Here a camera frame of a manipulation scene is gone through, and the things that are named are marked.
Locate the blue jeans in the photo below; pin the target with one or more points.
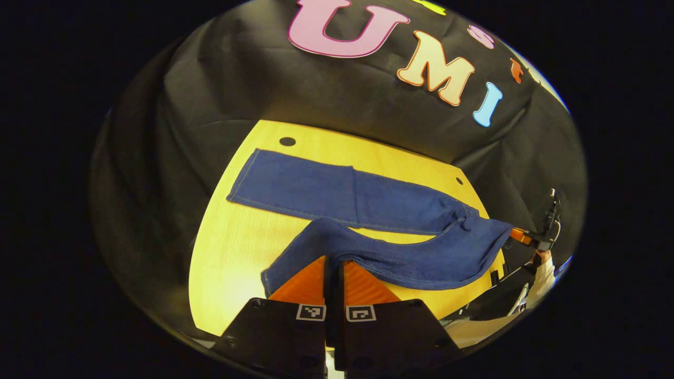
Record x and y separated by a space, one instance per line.
326 195

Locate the black backdrop cloth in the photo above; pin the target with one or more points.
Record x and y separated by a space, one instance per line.
210 95

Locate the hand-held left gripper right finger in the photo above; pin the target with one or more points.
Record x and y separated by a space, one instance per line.
389 337

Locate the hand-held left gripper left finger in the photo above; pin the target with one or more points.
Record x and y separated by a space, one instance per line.
279 337

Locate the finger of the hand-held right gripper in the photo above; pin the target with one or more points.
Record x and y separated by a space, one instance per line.
521 237

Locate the person's beige clothing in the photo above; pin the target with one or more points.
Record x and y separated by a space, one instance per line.
474 331

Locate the black table edge bracket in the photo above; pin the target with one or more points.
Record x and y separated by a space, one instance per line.
497 276

